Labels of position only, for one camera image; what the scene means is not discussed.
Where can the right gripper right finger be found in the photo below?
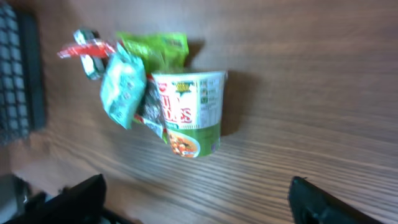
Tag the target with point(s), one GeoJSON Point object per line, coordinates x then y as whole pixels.
{"type": "Point", "coordinates": [310, 204]}

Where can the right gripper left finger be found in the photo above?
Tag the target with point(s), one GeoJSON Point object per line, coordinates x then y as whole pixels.
{"type": "Point", "coordinates": [81, 204]}

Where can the teal wet wipes packet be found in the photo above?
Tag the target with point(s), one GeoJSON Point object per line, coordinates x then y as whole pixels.
{"type": "Point", "coordinates": [123, 86]}

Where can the cup noodles container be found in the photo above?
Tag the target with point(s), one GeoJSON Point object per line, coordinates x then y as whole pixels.
{"type": "Point", "coordinates": [192, 106]}

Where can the small green box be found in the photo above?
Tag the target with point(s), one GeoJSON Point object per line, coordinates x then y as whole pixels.
{"type": "Point", "coordinates": [93, 67]}

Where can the red snack packet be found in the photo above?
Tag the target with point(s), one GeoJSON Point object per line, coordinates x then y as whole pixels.
{"type": "Point", "coordinates": [93, 49]}

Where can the green snack bag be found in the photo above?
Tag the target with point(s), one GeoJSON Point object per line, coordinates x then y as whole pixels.
{"type": "Point", "coordinates": [158, 52]}

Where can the grey plastic shopping basket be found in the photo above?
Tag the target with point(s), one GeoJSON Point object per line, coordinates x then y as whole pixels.
{"type": "Point", "coordinates": [22, 90]}

